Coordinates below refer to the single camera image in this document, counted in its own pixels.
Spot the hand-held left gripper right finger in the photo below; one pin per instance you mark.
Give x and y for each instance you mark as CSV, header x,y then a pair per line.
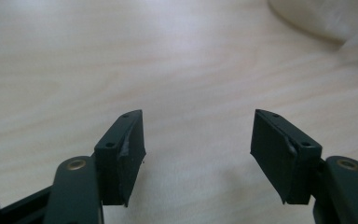
x,y
284,161

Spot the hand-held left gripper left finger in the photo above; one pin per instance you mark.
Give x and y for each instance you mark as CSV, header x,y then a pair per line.
x,y
118,165

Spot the white round object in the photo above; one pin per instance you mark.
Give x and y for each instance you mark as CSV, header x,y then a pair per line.
x,y
326,15

